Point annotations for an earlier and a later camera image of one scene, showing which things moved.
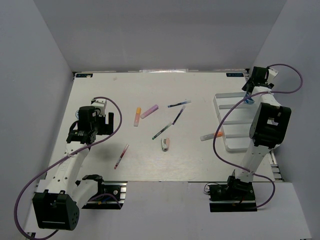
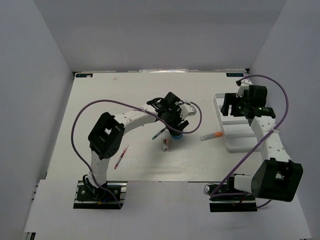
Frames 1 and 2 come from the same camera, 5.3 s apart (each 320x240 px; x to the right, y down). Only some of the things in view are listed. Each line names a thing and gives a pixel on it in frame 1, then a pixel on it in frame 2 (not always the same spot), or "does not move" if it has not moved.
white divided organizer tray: (236, 126) does not move
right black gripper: (245, 87) -> (229, 99)
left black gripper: (107, 129) -> (177, 111)
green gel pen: (162, 130) does not move
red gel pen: (121, 156) does not move
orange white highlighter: (211, 136) does not move
